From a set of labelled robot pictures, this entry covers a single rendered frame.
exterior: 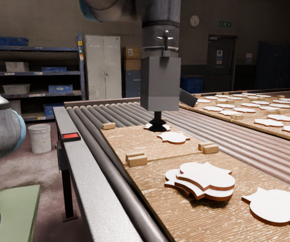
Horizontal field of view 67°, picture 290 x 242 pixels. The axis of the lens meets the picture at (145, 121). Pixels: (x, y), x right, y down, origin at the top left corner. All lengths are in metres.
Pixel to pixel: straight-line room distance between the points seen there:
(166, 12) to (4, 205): 0.57
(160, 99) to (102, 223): 0.28
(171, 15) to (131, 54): 5.25
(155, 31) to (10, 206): 0.52
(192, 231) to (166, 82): 0.28
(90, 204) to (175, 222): 0.20
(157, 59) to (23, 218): 0.45
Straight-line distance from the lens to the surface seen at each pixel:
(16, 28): 6.00
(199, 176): 0.55
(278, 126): 1.25
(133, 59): 5.74
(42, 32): 5.94
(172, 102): 0.44
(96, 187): 0.62
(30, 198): 0.67
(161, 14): 0.45
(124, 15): 0.47
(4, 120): 0.61
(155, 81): 0.43
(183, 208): 0.51
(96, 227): 0.50
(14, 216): 0.61
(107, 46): 5.44
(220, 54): 7.59
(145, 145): 0.84
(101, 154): 0.81
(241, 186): 0.63
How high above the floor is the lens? 1.23
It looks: 14 degrees down
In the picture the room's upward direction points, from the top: straight up
